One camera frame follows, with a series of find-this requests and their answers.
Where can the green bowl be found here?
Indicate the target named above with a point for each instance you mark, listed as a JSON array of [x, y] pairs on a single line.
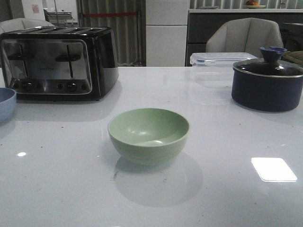
[[148, 136]]

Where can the blue bowl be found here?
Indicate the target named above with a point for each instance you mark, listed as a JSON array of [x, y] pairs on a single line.
[[8, 99]]

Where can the clear plastic food container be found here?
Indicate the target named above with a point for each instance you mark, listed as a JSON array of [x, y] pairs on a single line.
[[215, 69]]

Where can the white refrigerator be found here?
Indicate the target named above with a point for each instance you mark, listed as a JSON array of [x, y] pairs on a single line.
[[166, 32]]

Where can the dark blue pot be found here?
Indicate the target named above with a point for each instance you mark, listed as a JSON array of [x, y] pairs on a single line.
[[267, 94]]

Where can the red barrier belt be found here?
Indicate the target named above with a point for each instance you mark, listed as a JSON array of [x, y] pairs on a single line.
[[125, 14]]

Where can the black and chrome toaster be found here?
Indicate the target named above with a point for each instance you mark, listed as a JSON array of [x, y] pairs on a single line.
[[59, 63]]

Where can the beige armchair right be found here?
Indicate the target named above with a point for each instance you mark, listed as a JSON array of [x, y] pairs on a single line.
[[245, 35]]

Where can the beige armchair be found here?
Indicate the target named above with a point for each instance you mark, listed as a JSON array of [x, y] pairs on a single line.
[[21, 23], [245, 35]]

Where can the glass pot lid blue knob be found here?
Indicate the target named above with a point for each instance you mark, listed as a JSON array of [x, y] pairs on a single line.
[[270, 65]]

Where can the fruit plate on counter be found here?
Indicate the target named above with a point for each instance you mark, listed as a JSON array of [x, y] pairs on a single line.
[[252, 4]]

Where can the olive green cushion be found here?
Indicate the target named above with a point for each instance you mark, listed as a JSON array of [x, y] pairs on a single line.
[[294, 57]]

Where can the beige armchair left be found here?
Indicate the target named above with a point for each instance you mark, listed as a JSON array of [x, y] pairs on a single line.
[[21, 23]]

